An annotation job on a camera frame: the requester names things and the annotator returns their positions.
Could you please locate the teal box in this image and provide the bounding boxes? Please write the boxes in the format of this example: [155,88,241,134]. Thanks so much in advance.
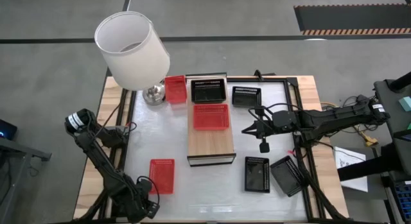
[398,96,411,112]

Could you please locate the red plastic basket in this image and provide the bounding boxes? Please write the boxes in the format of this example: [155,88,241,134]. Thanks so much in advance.
[164,74,188,105]
[148,158,176,196]
[193,103,231,132]

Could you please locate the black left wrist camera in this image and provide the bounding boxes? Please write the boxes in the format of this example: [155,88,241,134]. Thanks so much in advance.
[137,177,153,192]

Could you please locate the yellow cable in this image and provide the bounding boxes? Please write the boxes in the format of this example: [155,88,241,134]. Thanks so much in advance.
[320,101,379,147]

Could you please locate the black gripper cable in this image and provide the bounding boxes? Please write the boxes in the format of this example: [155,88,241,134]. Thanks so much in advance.
[137,175,161,204]
[247,103,304,123]

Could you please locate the black plastic basket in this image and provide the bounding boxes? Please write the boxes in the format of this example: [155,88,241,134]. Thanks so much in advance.
[231,85,262,109]
[244,156,271,194]
[190,78,227,105]
[269,155,305,198]

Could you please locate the grey desk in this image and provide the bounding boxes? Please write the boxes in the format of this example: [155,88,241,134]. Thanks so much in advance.
[0,137,52,224]

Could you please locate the white paper sheet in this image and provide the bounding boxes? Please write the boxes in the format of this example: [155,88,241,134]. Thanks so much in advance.
[333,146,369,193]

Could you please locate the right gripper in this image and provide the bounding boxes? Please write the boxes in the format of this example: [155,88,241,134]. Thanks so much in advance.
[242,110,298,139]

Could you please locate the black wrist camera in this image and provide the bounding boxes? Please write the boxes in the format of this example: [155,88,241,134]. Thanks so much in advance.
[259,137,271,154]
[137,177,153,192]

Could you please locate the black lamp cord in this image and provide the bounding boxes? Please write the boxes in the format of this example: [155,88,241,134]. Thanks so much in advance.
[96,101,123,137]

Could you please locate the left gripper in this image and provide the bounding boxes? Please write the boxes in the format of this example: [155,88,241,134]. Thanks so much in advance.
[125,184,161,220]

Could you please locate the black hazard-striped floor mat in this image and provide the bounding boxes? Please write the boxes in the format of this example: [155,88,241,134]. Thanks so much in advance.
[293,3,411,36]

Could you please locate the black cable bundle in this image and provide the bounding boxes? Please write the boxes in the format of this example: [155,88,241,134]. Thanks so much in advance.
[320,94,383,144]

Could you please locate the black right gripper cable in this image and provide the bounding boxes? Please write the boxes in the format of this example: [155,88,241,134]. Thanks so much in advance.
[247,103,304,123]

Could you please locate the wooden shelf with black frame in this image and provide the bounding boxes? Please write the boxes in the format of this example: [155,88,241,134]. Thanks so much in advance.
[185,72,238,168]

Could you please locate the black device with blue light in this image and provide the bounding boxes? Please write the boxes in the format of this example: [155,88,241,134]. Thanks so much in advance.
[0,119,19,141]

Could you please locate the black metal table frame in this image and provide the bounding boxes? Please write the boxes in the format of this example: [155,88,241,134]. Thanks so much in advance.
[75,73,349,223]

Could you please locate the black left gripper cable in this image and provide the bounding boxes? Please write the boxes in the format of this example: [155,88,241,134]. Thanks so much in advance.
[137,175,161,204]

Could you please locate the backlit keyboard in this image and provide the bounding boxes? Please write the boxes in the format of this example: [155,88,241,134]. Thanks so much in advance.
[393,180,411,224]

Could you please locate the white shade table lamp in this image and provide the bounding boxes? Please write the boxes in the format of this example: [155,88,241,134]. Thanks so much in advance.
[94,11,171,107]

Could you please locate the black equipment cart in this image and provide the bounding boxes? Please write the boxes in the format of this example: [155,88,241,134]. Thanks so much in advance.
[337,71,411,224]

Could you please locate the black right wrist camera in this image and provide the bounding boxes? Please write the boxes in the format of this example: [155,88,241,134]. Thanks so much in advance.
[259,137,271,154]

